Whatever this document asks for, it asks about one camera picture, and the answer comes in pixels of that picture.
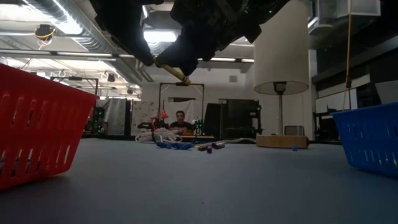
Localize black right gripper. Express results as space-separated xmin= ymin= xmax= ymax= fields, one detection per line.
xmin=155 ymin=0 xmax=290 ymax=77

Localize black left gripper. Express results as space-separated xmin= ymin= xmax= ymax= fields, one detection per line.
xmin=90 ymin=0 xmax=164 ymax=67

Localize long ceiling light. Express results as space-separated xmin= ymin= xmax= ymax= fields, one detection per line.
xmin=0 ymin=49 xmax=254 ymax=63

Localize person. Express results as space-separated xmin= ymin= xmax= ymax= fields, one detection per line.
xmin=169 ymin=110 xmax=194 ymax=135

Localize robot with green lights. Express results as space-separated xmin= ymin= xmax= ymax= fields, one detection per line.
xmin=190 ymin=118 xmax=205 ymax=136

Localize grey curtain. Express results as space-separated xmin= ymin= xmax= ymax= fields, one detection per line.
xmin=95 ymin=98 xmax=127 ymax=136

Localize black cabinet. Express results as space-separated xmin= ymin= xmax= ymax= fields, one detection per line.
xmin=203 ymin=98 xmax=262 ymax=139

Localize blue crayon pieces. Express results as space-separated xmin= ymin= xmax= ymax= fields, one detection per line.
xmin=155 ymin=141 xmax=194 ymax=151

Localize white lamp with wooden base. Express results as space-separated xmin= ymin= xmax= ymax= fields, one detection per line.
xmin=253 ymin=0 xmax=310 ymax=149

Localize red plastic bin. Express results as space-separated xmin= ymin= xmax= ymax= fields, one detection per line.
xmin=0 ymin=63 xmax=100 ymax=190

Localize grey speaker box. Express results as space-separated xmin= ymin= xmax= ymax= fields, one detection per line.
xmin=284 ymin=125 xmax=305 ymax=137

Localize blue grey table mat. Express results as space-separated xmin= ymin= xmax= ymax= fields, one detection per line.
xmin=0 ymin=136 xmax=398 ymax=224

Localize whiteboard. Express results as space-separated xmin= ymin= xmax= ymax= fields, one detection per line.
xmin=315 ymin=88 xmax=358 ymax=115

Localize blue plastic bin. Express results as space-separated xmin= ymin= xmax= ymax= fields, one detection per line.
xmin=330 ymin=102 xmax=398 ymax=179

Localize black frame stand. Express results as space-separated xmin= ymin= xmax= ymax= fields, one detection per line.
xmin=158 ymin=82 xmax=205 ymax=138

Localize red cable bundle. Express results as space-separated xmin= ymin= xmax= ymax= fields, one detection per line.
xmin=150 ymin=109 xmax=170 ymax=130

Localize silver ceiling duct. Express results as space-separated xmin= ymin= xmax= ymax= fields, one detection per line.
xmin=23 ymin=0 xmax=155 ymax=83

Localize yellow cable reel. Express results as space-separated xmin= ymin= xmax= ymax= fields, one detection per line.
xmin=34 ymin=24 xmax=57 ymax=43

